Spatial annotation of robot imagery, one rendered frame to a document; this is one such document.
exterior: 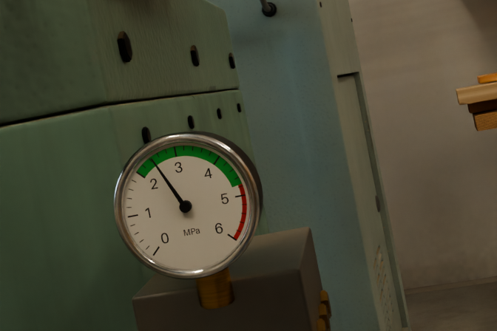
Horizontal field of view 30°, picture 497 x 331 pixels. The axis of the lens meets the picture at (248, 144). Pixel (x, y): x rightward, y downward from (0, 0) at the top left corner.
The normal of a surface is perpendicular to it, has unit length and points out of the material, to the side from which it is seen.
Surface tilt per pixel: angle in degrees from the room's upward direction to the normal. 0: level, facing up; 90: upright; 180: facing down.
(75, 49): 90
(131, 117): 90
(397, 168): 90
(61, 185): 90
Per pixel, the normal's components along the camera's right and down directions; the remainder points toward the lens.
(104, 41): 0.98, -0.18
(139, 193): -0.11, 0.07
